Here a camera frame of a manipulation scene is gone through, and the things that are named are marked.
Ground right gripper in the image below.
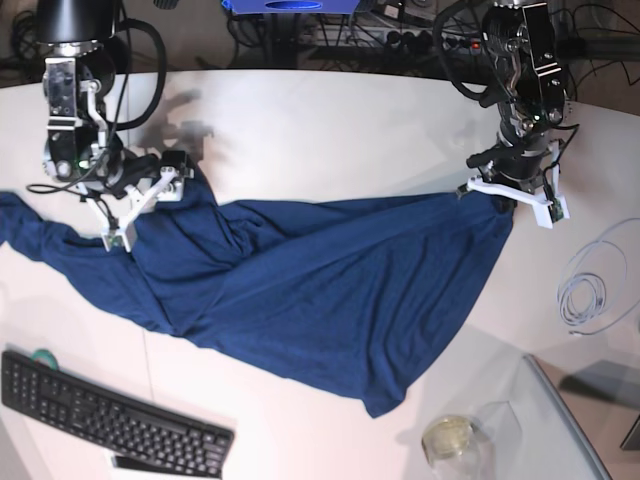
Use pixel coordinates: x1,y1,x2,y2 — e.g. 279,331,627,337
84,150,195,200

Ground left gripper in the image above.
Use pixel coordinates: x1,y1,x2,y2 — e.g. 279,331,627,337
466,133,550,215

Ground dark blue t-shirt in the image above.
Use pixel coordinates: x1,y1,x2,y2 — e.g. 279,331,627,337
1,174,513,418

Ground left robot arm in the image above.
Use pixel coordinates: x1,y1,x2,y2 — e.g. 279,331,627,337
432,1,578,229

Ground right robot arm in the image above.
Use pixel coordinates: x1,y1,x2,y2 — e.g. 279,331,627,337
27,1,193,202

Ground green tape roll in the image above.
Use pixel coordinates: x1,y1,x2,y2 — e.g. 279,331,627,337
31,349,59,371

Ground white power strip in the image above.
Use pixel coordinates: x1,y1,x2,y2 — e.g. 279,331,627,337
309,25,486,54

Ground blue box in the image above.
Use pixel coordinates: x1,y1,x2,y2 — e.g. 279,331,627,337
222,0,360,14

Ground clear glass jar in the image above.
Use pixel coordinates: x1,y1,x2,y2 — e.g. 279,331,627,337
421,415,482,480

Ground black computer keyboard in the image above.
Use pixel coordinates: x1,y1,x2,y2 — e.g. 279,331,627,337
1,350,235,479

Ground coiled white cable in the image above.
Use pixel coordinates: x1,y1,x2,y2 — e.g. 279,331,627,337
556,216,640,337

